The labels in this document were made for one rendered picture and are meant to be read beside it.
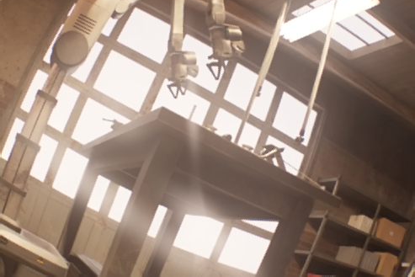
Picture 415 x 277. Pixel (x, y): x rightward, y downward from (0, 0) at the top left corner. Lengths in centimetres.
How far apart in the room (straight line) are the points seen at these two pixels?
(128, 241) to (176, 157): 33
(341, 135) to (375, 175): 89
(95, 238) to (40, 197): 71
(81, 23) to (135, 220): 86
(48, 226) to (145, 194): 329
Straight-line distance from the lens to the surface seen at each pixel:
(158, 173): 157
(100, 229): 485
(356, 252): 589
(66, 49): 194
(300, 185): 169
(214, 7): 202
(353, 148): 630
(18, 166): 191
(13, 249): 172
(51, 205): 476
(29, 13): 497
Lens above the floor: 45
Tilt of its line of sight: 17 degrees up
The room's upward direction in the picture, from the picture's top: 22 degrees clockwise
